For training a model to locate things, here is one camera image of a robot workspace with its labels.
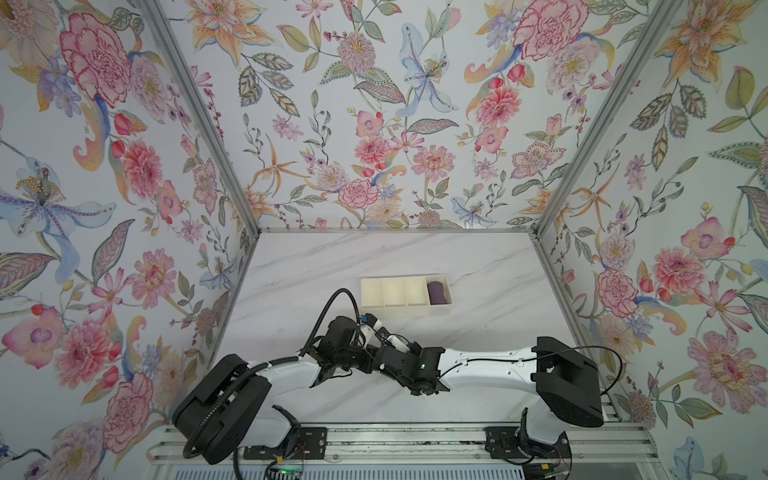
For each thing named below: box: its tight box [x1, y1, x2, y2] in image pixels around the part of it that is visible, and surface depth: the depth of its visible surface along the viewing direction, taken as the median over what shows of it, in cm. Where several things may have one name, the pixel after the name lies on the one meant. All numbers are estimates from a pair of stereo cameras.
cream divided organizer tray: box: [360, 274, 453, 320], surface depth 103 cm
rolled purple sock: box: [427, 281, 448, 305], surface depth 99 cm
